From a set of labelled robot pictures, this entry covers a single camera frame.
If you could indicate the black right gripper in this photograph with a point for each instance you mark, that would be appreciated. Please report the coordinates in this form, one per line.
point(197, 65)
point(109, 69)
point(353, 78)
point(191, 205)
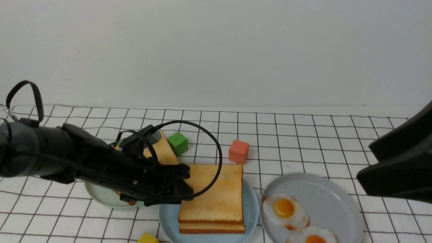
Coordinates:
point(404, 161)

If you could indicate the grey plate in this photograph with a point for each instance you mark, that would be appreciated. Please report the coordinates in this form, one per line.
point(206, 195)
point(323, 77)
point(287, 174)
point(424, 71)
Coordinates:
point(326, 204)

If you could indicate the fried egg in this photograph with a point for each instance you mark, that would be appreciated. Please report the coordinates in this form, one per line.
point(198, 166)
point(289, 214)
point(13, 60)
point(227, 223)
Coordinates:
point(285, 211)
point(312, 234)

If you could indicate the lower fried egg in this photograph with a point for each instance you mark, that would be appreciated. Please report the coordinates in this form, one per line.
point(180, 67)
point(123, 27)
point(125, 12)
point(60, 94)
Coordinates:
point(312, 234)

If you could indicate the green cube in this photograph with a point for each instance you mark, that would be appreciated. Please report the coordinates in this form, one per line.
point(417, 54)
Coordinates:
point(179, 143)

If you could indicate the toast slice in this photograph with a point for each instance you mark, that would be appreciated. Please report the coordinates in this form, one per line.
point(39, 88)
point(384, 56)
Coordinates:
point(211, 228)
point(126, 198)
point(159, 141)
point(221, 204)

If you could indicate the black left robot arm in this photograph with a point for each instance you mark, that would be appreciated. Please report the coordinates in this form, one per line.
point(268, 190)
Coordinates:
point(66, 153)

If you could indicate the left fried egg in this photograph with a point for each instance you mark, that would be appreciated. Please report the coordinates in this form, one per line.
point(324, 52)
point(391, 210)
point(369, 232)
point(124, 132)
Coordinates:
point(285, 211)

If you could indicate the yellow cube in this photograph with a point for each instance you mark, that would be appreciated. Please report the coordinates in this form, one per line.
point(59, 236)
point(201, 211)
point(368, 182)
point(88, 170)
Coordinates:
point(147, 238)

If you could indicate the pale green plate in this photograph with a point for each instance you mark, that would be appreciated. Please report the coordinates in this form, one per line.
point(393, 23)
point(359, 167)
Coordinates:
point(108, 197)

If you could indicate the light blue plate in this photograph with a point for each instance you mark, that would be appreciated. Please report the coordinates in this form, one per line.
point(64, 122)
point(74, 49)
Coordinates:
point(169, 222)

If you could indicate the orange cube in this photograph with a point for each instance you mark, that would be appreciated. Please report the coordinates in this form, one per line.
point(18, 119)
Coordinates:
point(238, 152)

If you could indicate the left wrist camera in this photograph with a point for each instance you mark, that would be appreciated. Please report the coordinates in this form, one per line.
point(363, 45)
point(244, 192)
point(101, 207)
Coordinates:
point(131, 144)

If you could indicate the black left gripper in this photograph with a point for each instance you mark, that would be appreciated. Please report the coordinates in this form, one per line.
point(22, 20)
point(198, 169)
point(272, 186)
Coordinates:
point(164, 180)

